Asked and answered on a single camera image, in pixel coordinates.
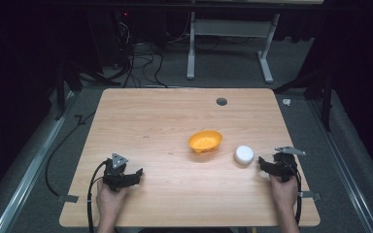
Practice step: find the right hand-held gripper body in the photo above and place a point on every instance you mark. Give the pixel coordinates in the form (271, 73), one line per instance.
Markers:
(286, 163)

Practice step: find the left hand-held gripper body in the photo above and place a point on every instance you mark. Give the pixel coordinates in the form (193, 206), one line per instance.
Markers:
(115, 171)

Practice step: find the white round lid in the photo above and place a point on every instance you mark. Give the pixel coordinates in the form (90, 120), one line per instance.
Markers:
(244, 154)

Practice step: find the person's right hand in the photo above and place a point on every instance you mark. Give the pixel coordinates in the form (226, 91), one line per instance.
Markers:
(283, 191)

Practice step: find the person's left hand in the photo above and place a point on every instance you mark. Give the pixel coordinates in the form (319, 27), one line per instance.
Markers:
(110, 197)

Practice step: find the grey tape strip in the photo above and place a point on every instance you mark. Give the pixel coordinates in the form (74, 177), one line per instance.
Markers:
(68, 198)
(311, 195)

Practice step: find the white crumpled paper scrap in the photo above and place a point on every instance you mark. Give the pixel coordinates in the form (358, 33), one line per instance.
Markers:
(286, 102)

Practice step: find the orange plastic bowl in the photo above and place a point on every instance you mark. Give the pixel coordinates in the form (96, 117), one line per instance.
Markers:
(205, 141)

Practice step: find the black metal stand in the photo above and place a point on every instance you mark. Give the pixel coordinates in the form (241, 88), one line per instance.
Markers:
(65, 81)
(323, 93)

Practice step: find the silver floor rail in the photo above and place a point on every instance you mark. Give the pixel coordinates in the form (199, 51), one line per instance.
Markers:
(343, 161)
(29, 178)

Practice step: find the white desk frame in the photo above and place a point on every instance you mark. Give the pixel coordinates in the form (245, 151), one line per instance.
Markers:
(228, 28)

